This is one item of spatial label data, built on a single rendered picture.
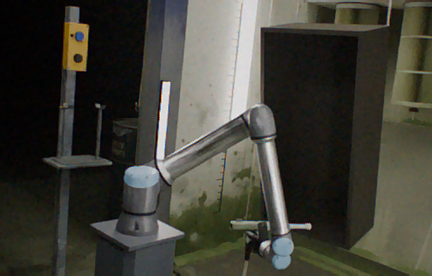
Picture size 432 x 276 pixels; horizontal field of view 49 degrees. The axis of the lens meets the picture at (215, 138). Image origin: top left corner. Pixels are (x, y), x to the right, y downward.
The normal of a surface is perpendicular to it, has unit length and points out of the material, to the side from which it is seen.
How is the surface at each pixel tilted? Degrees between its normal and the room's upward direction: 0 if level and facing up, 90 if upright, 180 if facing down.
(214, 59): 90
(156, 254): 90
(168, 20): 90
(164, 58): 90
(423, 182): 57
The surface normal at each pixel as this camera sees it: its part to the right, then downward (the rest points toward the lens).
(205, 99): 0.70, 0.18
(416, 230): -0.54, -0.50
